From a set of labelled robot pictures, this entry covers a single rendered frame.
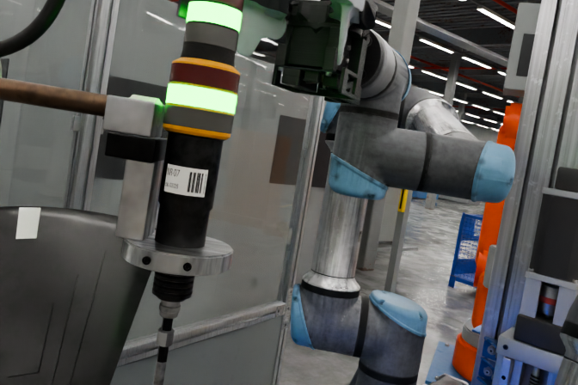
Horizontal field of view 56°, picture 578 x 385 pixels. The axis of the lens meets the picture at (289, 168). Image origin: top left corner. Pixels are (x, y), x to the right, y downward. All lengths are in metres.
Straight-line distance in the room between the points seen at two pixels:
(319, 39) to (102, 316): 0.30
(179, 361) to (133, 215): 1.21
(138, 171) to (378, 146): 0.38
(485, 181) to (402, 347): 0.48
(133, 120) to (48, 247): 0.20
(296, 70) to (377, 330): 0.66
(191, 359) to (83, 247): 1.10
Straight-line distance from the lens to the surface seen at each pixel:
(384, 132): 0.67
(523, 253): 1.16
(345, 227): 1.04
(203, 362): 1.63
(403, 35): 7.31
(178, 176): 0.34
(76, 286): 0.49
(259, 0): 0.48
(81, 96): 0.36
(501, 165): 0.69
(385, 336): 1.07
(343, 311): 1.06
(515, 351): 1.10
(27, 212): 0.53
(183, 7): 0.38
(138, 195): 0.35
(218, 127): 0.33
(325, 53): 0.50
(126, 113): 0.35
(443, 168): 0.67
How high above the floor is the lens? 1.54
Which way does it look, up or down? 3 degrees down
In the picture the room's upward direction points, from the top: 9 degrees clockwise
